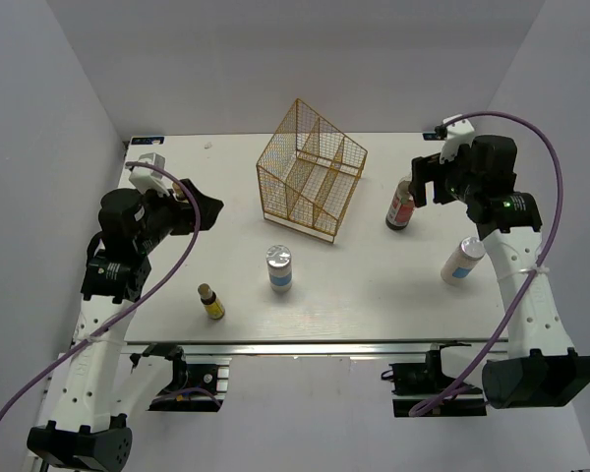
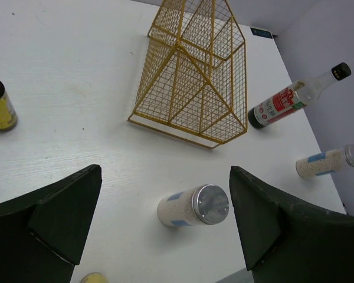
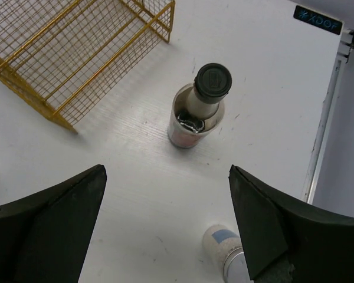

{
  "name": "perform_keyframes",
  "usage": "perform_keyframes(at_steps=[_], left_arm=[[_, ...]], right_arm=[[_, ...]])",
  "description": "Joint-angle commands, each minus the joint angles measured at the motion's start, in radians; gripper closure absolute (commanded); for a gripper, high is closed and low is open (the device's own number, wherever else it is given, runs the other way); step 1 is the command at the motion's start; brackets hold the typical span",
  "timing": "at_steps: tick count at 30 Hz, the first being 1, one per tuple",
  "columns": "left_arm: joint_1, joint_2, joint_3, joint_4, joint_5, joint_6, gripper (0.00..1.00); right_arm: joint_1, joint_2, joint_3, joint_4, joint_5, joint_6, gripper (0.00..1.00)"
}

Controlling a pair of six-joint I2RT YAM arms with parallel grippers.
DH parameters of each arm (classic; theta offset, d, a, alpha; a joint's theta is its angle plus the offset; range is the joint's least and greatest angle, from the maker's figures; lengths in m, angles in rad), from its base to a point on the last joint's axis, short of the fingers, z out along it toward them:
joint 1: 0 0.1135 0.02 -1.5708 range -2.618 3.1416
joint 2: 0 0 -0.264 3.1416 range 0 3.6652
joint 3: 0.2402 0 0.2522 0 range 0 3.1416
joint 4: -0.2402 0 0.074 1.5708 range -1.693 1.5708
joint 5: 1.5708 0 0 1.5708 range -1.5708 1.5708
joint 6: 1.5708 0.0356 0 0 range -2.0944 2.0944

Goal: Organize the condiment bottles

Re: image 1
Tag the dark sauce bottle red label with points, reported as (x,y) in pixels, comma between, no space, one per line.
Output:
(401,207)

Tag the blue corner label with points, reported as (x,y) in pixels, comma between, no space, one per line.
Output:
(147,141)
(430,136)

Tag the white granule jar blue label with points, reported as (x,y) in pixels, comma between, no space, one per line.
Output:
(279,267)

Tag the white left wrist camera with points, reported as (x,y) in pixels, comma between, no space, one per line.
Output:
(145,178)

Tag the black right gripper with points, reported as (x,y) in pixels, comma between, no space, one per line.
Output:
(428,169)

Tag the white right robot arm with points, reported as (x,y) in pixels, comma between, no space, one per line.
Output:
(542,367)

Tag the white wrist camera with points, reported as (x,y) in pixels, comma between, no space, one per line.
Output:
(454,132)
(145,178)

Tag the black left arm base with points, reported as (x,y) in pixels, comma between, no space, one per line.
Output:
(192,378)

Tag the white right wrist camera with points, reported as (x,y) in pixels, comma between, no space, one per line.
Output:
(454,132)

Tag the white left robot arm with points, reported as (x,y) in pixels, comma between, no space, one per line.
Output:
(89,429)

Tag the small yellow label bottle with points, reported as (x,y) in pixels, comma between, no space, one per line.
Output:
(212,304)

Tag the gold wire mesh rack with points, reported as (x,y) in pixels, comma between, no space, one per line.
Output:
(308,173)

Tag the blue corner label left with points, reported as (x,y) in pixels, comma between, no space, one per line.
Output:
(147,141)

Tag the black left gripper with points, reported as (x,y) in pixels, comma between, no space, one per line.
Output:
(185,214)

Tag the blue corner label right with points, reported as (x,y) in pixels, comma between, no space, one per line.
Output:
(430,136)

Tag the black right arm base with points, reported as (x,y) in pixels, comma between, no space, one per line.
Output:
(413,382)

